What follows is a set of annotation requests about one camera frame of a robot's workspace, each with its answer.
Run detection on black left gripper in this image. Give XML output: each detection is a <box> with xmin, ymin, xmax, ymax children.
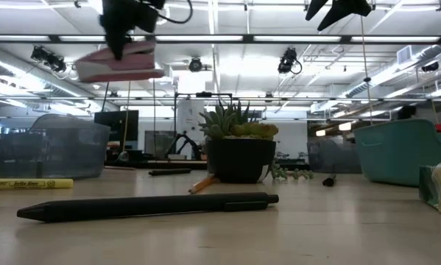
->
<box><xmin>98</xmin><ymin>0</ymin><xmax>166</xmax><ymax>62</ymax></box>

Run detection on teal plastic bin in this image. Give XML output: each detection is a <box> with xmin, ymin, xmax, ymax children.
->
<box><xmin>353</xmin><ymin>118</ymin><xmax>441</xmax><ymax>188</ymax></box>

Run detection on orange pencil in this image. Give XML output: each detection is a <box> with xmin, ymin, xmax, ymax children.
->
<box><xmin>188</xmin><ymin>175</ymin><xmax>220</xmax><ymax>195</ymax></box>

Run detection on yellow highlighter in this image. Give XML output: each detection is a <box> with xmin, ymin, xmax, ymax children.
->
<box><xmin>0</xmin><ymin>178</ymin><xmax>74</xmax><ymax>191</ymax></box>

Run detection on white ceiling vent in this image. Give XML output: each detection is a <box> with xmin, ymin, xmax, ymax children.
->
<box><xmin>396</xmin><ymin>44</ymin><xmax>413</xmax><ymax>66</ymax></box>

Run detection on black overhead rig bar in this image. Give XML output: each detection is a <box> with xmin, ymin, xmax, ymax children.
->
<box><xmin>0</xmin><ymin>34</ymin><xmax>441</xmax><ymax>46</ymax></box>

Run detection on black monitor screen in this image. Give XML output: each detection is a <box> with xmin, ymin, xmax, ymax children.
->
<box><xmin>94</xmin><ymin>110</ymin><xmax>139</xmax><ymax>143</ymax></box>

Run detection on white cylindrical tank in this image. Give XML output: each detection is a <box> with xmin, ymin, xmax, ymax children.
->
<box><xmin>176</xmin><ymin>99</ymin><xmax>205</xmax><ymax>143</ymax></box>

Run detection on wide grey plastic bin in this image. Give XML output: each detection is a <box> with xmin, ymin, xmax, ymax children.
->
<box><xmin>0</xmin><ymin>113</ymin><xmax>111</xmax><ymax>180</ymax></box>

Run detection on small grey plastic bin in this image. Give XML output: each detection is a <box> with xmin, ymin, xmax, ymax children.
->
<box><xmin>307</xmin><ymin>136</ymin><xmax>363</xmax><ymax>174</ymax></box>

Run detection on succulent plant in black pot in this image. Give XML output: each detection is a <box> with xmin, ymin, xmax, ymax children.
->
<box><xmin>197</xmin><ymin>99</ymin><xmax>315</xmax><ymax>184</ymax></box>

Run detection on black hanging cord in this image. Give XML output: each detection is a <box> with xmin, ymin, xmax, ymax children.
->
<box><xmin>101</xmin><ymin>81</ymin><xmax>110</xmax><ymax>113</ymax></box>

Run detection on yellow hanging cord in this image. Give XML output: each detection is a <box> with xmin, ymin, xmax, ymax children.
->
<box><xmin>117</xmin><ymin>81</ymin><xmax>132</xmax><ymax>163</ymax></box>

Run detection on thin hanging cord with knob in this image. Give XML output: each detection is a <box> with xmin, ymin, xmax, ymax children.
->
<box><xmin>359</xmin><ymin>16</ymin><xmax>373</xmax><ymax>116</ymax></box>

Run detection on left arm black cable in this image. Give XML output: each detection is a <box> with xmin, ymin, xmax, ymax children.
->
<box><xmin>155</xmin><ymin>0</ymin><xmax>194</xmax><ymax>25</ymax></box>

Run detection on black metal stand frame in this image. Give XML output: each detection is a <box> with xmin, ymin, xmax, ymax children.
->
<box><xmin>174</xmin><ymin>91</ymin><xmax>234</xmax><ymax>141</ymax></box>

